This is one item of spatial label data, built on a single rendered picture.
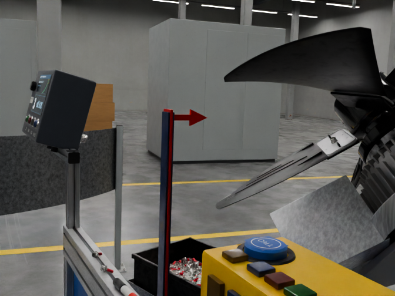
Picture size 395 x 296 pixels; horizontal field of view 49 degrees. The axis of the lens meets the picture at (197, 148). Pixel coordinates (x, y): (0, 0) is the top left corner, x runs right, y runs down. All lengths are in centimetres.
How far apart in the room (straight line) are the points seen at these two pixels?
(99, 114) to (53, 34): 403
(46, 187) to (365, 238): 197
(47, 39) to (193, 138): 304
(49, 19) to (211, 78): 301
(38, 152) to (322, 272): 213
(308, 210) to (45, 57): 432
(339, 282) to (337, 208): 40
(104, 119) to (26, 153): 643
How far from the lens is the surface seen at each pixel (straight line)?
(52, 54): 491
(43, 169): 246
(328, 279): 39
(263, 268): 38
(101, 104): 875
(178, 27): 692
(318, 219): 78
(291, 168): 84
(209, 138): 709
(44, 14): 495
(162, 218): 64
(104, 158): 275
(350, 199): 79
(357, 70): 68
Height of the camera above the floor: 122
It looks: 8 degrees down
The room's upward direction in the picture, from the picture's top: 2 degrees clockwise
